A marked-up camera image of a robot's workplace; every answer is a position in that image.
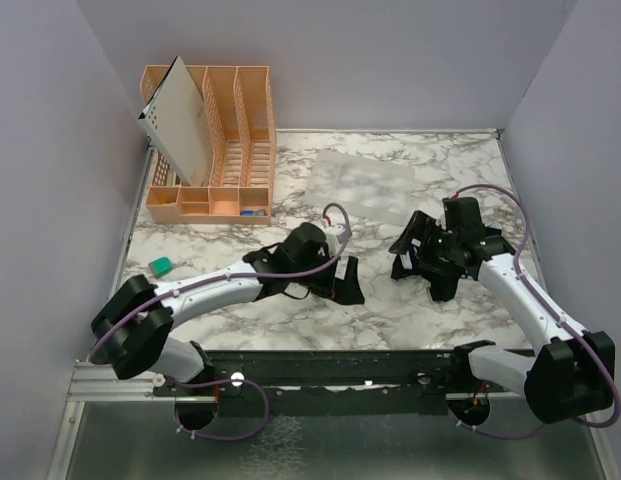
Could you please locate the green eraser block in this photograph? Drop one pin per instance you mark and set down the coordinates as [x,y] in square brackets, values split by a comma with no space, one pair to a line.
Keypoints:
[160,267]

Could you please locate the clear plastic box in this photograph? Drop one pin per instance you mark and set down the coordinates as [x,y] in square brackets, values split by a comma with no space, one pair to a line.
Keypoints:
[371,189]

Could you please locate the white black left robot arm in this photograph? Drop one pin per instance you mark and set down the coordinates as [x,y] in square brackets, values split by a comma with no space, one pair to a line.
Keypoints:
[132,331]

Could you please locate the aluminium frame rail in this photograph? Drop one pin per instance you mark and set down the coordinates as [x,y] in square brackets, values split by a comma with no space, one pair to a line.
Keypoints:
[98,383]

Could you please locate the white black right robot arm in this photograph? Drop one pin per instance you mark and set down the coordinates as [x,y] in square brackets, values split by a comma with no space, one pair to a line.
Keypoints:
[571,372]

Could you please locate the white booklet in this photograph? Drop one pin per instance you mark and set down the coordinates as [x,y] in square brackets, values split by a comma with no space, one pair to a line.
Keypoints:
[175,118]

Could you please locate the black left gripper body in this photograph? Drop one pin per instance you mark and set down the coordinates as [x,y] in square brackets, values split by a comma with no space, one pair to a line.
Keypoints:
[320,283]

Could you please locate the orange plastic desk organizer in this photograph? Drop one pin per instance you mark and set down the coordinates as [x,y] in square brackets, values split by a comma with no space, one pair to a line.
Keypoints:
[242,127]

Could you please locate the black white boxer briefs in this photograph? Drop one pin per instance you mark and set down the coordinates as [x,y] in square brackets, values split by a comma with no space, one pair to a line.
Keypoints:
[410,259]

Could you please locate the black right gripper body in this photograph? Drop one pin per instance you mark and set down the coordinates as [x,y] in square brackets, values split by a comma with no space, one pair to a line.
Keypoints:
[441,247]

